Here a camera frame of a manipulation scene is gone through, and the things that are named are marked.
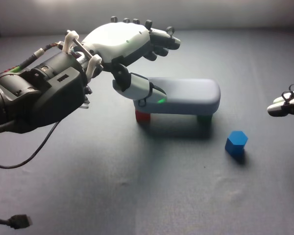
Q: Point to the green rectangular block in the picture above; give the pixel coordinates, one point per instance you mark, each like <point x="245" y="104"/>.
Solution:
<point x="204" y="118"/>

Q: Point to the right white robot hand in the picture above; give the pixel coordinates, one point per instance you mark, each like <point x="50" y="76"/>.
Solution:
<point x="284" y="109"/>

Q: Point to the blue hexagonal block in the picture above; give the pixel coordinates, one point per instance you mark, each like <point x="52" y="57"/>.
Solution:
<point x="236" y="143"/>

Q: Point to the red rectangular block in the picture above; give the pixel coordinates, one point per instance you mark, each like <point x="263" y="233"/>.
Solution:
<point x="142" y="117"/>

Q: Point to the grey rounded long block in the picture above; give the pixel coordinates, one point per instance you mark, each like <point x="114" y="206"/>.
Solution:
<point x="191" y="98"/>

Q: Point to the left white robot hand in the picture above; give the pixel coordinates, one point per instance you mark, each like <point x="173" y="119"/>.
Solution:
<point x="117" y="41"/>

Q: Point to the grey table cloth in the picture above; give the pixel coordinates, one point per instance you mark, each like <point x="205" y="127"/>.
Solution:
<point x="161" y="191"/>

